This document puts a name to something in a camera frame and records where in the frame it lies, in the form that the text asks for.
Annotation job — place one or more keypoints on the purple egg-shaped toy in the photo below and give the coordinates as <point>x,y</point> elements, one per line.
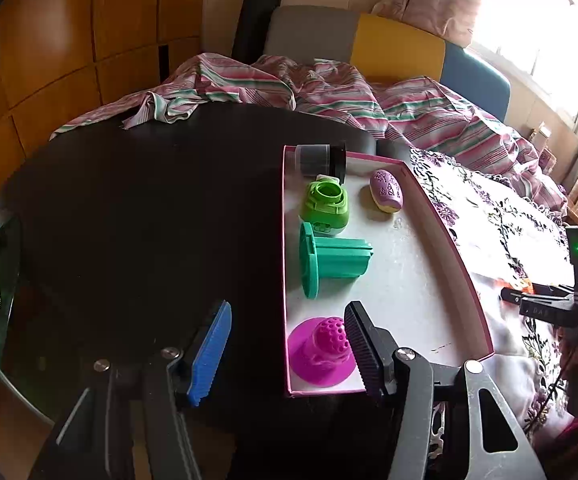
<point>386,191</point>

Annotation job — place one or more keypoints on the pink small packet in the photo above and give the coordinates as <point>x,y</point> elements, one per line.
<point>548,160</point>

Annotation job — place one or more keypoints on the teal plastic spool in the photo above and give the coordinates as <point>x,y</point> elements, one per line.
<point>336,260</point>

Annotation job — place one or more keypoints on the black rolled mat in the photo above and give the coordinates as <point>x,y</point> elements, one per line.
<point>255,22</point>

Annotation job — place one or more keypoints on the white embroidered floral tablecloth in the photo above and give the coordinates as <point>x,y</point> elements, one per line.
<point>499,220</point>

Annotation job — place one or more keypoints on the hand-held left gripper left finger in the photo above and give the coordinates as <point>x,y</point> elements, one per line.
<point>214,355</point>

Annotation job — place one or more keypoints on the window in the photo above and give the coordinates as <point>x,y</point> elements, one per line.
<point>549,35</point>

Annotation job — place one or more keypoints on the light green round toy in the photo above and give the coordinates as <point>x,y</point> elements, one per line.
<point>325,207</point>

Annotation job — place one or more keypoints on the grey yellow blue headboard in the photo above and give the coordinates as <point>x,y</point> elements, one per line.
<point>399,45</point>

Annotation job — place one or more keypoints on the magenta suction cup toy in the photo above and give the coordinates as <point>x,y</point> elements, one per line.
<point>321,352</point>

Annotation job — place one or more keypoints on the grey and black jar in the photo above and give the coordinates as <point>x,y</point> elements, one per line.
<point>319,160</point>

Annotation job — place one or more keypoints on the pink striped blanket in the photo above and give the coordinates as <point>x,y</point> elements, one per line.
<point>369,100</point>

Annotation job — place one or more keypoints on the pink patterned curtain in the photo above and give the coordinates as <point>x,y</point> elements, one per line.
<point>434,0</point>

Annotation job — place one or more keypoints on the wooden wardrobe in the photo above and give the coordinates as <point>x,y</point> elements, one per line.
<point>69,60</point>

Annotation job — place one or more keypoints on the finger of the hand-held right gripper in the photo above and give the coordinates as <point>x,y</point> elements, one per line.
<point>511,297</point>
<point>556,289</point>

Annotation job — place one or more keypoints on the pink cardboard box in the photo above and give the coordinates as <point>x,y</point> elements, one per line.
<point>419,280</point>

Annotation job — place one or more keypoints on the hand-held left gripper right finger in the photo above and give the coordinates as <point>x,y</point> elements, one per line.
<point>364,355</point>

